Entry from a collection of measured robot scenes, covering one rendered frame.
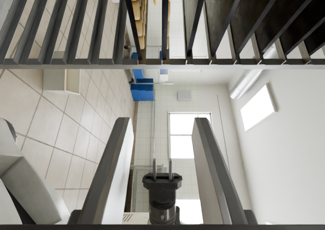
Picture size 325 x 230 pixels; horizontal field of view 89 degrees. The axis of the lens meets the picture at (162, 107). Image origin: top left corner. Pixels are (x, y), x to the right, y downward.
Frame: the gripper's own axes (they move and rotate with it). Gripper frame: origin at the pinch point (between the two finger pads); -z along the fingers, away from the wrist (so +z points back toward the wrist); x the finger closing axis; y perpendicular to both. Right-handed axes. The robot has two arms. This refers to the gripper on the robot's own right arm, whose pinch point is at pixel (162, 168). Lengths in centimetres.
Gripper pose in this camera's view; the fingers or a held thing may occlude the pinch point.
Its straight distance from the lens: 55.4
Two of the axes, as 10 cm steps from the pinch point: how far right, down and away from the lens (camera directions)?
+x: 10.0, 0.0, 0.0
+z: 0.0, 9.8, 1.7
